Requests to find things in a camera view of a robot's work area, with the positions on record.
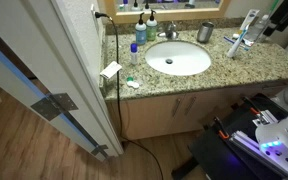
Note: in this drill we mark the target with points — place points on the silver metal cup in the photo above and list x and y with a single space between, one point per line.
205 31

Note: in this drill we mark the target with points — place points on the white oval sink basin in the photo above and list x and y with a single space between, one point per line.
177 58

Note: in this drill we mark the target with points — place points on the toothbrush head package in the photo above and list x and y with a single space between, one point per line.
249 18

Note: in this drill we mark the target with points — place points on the white toothpaste tube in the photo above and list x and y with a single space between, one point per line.
248 41

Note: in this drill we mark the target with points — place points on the white electric toothbrush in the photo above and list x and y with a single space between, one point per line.
235 45

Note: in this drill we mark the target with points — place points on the blue white manual toothbrush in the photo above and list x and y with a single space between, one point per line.
230 40

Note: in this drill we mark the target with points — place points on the black orange clamp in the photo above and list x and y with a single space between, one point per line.
252 108
221 132

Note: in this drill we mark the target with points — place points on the chrome faucet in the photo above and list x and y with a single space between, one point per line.
170 30

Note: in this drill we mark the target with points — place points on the green soap pump bottle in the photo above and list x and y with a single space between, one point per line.
151 30

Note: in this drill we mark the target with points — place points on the blue soap pump bottle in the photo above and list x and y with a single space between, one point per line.
140 33

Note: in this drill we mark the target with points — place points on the black robot cart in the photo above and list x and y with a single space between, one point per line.
217 156

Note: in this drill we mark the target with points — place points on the small white bottle blue cap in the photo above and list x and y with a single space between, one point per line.
134 56

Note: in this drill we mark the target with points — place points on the light wood vanity cabinet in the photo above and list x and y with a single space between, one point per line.
150 115

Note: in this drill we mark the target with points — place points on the white green contact lens case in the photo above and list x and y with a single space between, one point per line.
132 83

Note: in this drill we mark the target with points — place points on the small white carton box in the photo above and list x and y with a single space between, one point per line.
110 70

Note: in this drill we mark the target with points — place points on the small grey door hinge plate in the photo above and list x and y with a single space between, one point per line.
99 150

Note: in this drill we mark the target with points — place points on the large grey door hinge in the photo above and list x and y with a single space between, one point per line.
54 105

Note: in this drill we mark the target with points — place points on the white door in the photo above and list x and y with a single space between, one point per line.
34 66

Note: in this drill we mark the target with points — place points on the silver aluminium rail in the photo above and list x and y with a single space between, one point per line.
247 143

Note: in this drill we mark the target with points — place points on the white wall outlet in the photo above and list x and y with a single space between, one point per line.
93 16

